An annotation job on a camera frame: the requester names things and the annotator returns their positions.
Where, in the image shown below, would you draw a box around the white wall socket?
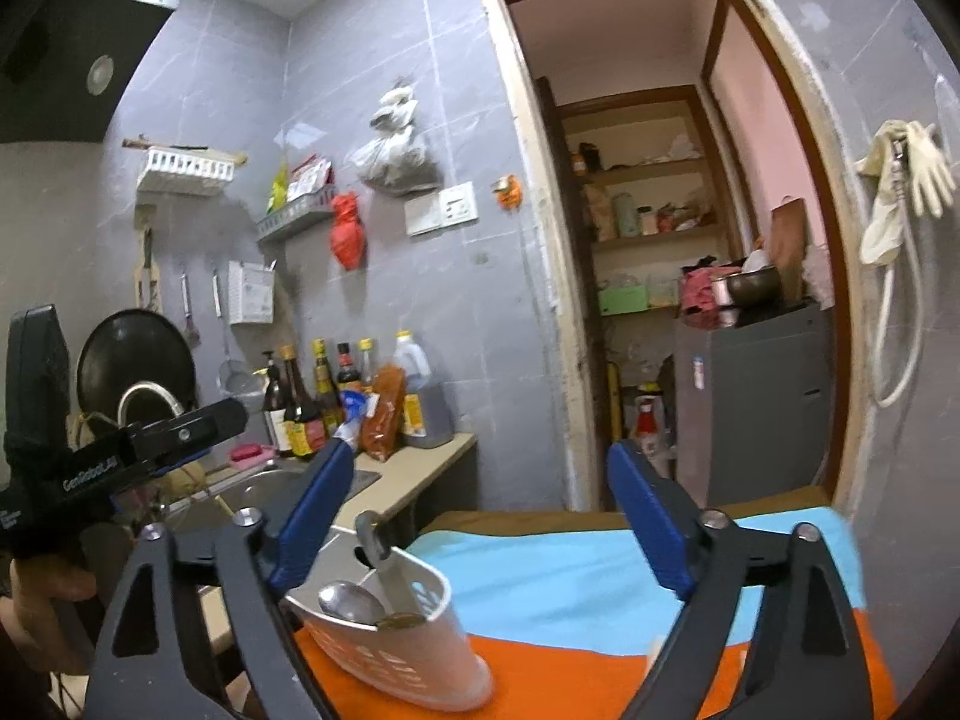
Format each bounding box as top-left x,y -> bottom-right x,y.
438,181 -> 478,227

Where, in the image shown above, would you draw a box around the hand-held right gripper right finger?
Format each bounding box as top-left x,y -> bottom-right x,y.
605,440 -> 875,720

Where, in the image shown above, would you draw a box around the orange spice packet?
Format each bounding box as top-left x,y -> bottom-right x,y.
359,364 -> 408,463

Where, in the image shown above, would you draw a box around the metal bowl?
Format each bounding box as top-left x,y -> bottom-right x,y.
710,267 -> 783,308

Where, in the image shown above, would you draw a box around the soy sauce bottle yellow label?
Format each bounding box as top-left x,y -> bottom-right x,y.
278,344 -> 328,461

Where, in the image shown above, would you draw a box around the black range hood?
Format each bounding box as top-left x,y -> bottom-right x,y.
0,0 -> 185,145

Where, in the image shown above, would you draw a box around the striped blanket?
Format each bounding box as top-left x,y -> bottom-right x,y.
291,505 -> 898,720

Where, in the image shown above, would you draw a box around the red plastic bag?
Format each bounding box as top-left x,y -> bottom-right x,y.
329,192 -> 368,272

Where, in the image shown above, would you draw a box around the pink cloth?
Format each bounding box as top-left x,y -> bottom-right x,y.
678,265 -> 740,317

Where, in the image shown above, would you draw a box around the person's left hand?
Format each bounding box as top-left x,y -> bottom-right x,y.
0,555 -> 100,680

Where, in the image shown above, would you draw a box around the door frame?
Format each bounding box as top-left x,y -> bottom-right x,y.
475,0 -> 887,520

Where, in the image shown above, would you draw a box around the black round pan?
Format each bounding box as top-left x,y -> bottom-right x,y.
76,308 -> 200,430

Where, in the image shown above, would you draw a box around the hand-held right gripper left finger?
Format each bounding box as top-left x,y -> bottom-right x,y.
86,438 -> 356,720

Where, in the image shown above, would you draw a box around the red seasoning packets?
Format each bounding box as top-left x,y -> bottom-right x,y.
286,155 -> 334,203

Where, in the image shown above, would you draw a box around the white wall basket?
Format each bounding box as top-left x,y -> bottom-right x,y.
136,147 -> 238,197

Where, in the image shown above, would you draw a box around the steel mesh strainer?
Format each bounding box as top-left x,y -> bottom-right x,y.
211,269 -> 249,395

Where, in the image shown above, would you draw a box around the green box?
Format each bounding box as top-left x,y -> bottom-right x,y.
597,286 -> 649,317

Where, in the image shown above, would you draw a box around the white wall utensil holder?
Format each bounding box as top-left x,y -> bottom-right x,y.
226,259 -> 278,326

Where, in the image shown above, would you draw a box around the steel sink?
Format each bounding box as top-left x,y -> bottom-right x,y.
160,465 -> 380,535

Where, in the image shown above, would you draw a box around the wooden shelving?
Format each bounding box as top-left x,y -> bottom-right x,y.
535,82 -> 740,332

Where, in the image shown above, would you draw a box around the grey wall shelf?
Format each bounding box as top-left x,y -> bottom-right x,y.
256,190 -> 339,244

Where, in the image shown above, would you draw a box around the dark bottle red cap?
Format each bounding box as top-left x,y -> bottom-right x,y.
334,342 -> 362,395

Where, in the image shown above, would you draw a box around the curved steel faucet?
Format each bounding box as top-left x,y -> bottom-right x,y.
115,382 -> 185,430

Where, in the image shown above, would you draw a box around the red and white bottle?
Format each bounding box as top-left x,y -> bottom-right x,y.
633,389 -> 673,463

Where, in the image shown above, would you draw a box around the white rubber glove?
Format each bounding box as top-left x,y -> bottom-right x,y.
854,119 -> 913,268
903,119 -> 958,219

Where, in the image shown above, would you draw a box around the dark bottle yellow cap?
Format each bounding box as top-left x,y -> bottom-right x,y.
310,338 -> 343,437

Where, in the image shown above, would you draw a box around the clear hanging plastic bag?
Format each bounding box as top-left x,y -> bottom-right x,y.
352,82 -> 444,197

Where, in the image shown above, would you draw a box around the large oil jug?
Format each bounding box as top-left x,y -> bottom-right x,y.
393,329 -> 455,450

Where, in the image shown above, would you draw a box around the white plastic utensil basket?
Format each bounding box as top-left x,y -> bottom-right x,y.
283,525 -> 497,714

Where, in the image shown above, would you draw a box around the wooden tongs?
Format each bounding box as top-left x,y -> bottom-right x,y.
133,203 -> 163,314

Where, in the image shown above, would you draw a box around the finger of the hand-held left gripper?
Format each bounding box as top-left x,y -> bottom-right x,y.
127,398 -> 250,478

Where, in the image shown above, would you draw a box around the wooden cutting board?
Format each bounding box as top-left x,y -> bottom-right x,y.
770,196 -> 808,302

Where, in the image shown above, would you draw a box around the white wall switch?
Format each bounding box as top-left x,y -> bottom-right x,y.
404,195 -> 444,236

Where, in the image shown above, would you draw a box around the steel spoon with large bowl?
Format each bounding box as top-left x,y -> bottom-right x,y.
317,580 -> 388,626

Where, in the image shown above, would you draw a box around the grey cabinet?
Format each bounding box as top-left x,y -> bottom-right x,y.
673,299 -> 838,508

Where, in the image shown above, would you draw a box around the wooden stick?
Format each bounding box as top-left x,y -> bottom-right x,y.
121,136 -> 249,165

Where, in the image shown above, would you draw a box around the blue and white bag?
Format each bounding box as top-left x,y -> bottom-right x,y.
333,389 -> 377,452

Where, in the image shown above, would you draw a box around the long steel spoon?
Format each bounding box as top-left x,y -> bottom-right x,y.
353,511 -> 415,620

